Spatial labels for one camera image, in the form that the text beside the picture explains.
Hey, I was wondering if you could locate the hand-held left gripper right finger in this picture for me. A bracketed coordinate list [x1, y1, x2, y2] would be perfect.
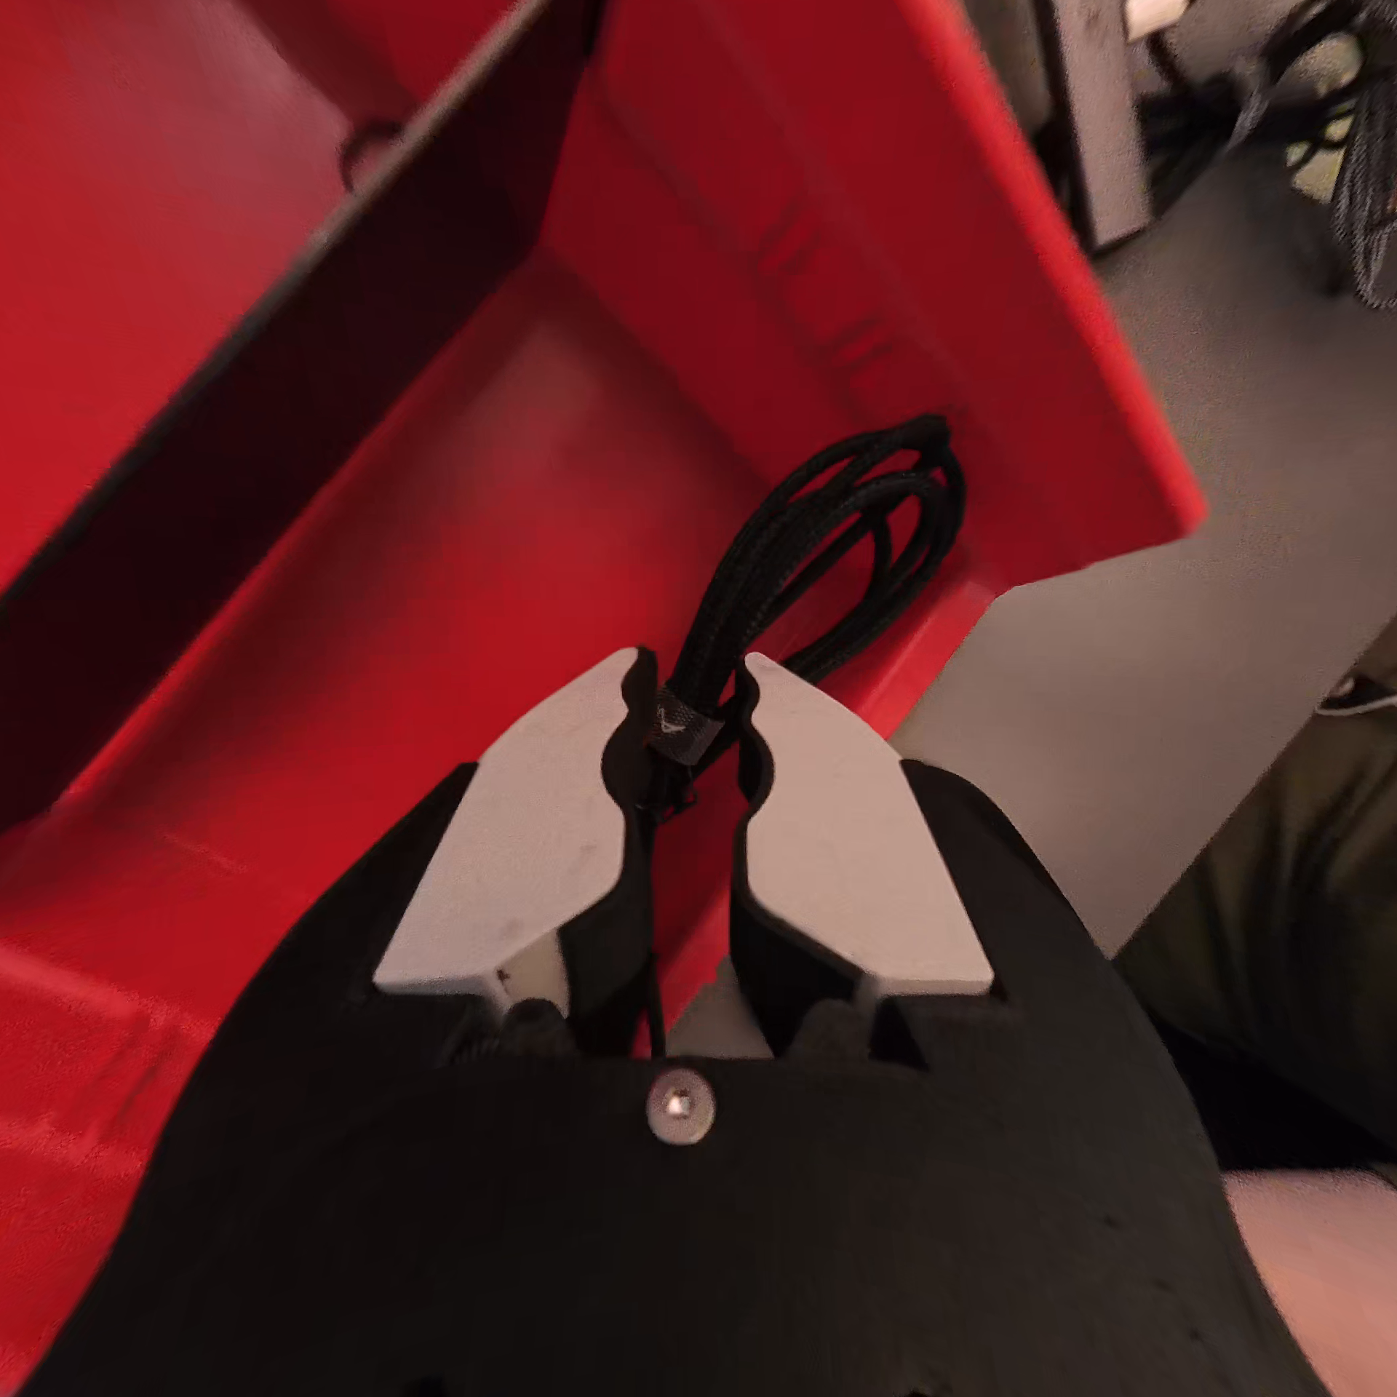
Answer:
[726, 652, 997, 1058]

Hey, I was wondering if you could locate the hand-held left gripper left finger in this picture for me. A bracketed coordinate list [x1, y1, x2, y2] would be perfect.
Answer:
[374, 646, 661, 1058]

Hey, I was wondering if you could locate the red plastic bin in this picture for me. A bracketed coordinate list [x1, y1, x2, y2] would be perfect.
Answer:
[0, 0, 1208, 1387]

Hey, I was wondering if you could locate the black braided cable grey strap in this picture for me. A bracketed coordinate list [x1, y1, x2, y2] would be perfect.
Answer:
[639, 411, 968, 1058]

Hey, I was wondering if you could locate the grey usb hub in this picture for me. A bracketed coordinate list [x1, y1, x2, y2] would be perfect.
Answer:
[1035, 0, 1153, 255]

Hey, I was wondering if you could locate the black white braided usb-c cable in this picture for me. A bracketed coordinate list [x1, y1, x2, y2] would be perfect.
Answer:
[1327, 32, 1397, 309]

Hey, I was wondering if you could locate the person's olive clothing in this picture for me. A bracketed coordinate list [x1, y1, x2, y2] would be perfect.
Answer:
[1113, 655, 1397, 1174]

